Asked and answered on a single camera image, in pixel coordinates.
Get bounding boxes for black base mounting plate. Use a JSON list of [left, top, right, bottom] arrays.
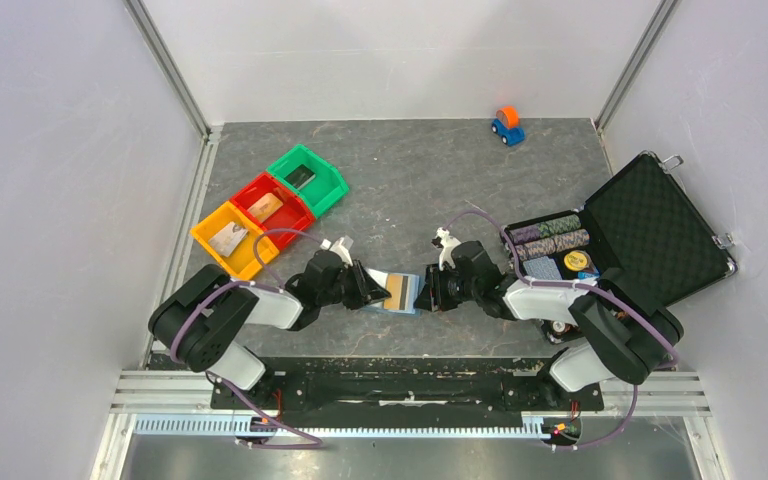
[[208, 356, 605, 429]]

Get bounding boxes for blue leather card holder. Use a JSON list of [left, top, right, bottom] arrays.
[[364, 269, 423, 315]]

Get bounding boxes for blue playing card deck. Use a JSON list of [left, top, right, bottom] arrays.
[[523, 256, 563, 280]]

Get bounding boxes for dark card in green bin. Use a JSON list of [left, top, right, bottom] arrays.
[[285, 164, 316, 190]]

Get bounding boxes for red plastic bin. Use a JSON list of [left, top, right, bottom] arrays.
[[230, 172, 315, 231]]

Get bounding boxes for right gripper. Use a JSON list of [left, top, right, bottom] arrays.
[[413, 261, 480, 312]]

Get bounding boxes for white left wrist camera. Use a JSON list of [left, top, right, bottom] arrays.
[[320, 236, 353, 266]]

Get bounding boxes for blue dealer chip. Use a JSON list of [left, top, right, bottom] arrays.
[[577, 270, 601, 279]]

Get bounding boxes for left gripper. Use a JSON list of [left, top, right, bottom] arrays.
[[318, 259, 392, 310]]

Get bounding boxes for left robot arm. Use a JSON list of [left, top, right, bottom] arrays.
[[147, 250, 391, 408]]

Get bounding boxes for blue orange toy car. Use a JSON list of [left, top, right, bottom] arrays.
[[491, 106, 526, 146]]

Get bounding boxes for green plastic bin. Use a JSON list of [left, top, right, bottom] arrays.
[[266, 144, 349, 219]]

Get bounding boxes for yellow dealer chip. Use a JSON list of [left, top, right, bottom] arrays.
[[563, 250, 591, 272]]

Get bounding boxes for black poker chip case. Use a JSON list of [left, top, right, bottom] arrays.
[[503, 152, 737, 309]]

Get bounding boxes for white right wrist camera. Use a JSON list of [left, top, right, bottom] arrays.
[[431, 228, 461, 270]]

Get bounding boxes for yellow plastic bin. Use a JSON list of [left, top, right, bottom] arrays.
[[191, 202, 279, 280]]

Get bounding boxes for grey card in yellow bin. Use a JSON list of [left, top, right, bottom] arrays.
[[208, 222, 249, 258]]

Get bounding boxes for tan card in red bin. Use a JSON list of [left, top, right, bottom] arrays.
[[247, 193, 283, 223]]

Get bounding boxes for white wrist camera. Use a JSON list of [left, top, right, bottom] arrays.
[[431, 228, 461, 270], [320, 236, 353, 266]]

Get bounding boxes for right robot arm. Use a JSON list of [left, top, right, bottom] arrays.
[[415, 231, 684, 408]]

